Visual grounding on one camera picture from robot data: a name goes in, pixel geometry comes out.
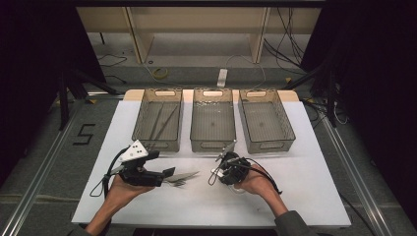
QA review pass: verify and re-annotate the translucent grey plastic bin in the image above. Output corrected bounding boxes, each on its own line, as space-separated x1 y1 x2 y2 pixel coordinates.
131 88 184 153
190 88 237 153
238 88 297 155

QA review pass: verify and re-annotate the thin black floor cable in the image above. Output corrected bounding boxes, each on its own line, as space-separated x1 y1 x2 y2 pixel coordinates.
96 53 128 69

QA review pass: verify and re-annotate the light wooden shelf unit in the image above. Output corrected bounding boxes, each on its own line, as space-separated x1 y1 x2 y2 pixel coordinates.
76 6 323 65

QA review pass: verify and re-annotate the aluminium floor rail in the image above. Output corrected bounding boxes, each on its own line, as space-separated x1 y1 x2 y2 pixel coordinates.
322 116 394 236
0 97 87 236

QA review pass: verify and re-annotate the person's left hand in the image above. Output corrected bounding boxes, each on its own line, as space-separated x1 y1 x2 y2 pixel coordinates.
103 175 153 212

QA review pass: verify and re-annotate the white power strip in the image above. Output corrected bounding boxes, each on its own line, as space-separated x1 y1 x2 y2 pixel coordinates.
216 68 228 89

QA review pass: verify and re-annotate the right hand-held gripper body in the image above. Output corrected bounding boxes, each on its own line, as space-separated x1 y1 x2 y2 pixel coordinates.
215 141 252 187

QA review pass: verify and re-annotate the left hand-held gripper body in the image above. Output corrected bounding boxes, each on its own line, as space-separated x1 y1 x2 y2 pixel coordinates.
111 140 165 188

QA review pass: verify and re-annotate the person's right hand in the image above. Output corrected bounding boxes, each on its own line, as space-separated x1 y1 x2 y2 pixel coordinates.
234 164 281 207

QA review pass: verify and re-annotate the black metal stand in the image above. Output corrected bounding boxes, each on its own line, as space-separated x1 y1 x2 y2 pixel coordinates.
58 68 122 131
281 61 339 128

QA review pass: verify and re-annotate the white power cable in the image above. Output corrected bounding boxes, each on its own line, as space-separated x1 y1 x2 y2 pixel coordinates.
225 54 268 89

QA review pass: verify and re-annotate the silver metal chopstick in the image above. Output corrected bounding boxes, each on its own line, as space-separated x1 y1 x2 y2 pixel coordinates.
151 103 180 144
149 103 165 142

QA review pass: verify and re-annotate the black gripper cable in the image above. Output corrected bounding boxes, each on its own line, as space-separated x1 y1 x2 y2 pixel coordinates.
208 156 283 196
89 147 129 199

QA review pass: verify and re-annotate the bundle of black cables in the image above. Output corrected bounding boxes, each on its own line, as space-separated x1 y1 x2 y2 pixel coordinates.
264 7 307 71

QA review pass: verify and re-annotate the silver metal fork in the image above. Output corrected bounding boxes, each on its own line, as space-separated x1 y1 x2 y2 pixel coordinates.
164 179 187 188

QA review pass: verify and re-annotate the yellow tape roll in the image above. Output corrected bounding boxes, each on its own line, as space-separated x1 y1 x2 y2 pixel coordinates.
152 67 169 80

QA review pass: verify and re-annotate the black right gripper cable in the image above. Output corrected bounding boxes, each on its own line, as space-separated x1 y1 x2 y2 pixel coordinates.
208 156 283 196

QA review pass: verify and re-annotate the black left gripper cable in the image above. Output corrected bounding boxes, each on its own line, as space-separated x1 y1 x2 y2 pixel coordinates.
89 147 129 199

